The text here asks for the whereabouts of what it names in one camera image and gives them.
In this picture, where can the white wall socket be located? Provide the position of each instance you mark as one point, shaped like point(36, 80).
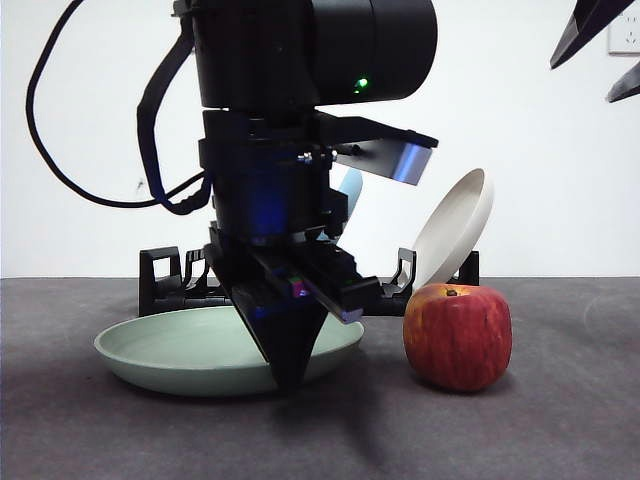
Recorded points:
point(620, 42)

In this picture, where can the beige plate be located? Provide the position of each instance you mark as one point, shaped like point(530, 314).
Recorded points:
point(452, 235)

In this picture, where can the black plate rack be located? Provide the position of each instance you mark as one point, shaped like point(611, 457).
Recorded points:
point(150, 300)

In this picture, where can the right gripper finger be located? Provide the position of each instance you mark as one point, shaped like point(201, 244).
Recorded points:
point(590, 30)
point(627, 87)

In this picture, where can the green plate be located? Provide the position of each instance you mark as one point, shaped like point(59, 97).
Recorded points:
point(175, 350)

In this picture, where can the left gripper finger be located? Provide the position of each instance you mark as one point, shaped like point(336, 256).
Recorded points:
point(302, 345)
point(255, 310)

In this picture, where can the blue plate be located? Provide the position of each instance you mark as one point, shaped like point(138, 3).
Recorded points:
point(352, 187)

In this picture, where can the red apple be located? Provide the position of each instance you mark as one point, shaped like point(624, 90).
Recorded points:
point(456, 340)

